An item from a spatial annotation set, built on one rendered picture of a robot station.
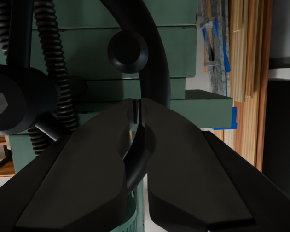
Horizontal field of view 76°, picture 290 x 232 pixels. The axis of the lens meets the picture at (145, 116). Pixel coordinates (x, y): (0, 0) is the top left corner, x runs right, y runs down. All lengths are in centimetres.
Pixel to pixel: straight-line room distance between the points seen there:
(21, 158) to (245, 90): 163
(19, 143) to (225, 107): 35
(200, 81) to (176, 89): 268
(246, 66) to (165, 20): 141
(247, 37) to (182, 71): 142
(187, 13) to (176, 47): 6
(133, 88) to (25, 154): 20
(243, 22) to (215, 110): 140
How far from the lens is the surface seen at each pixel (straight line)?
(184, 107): 37
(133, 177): 19
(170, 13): 37
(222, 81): 122
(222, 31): 127
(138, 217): 92
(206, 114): 38
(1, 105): 19
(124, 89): 35
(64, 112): 26
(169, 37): 36
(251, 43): 171
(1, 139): 294
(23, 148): 33
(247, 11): 177
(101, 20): 37
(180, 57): 36
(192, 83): 299
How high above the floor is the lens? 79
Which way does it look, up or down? 13 degrees up
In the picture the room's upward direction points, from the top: 178 degrees clockwise
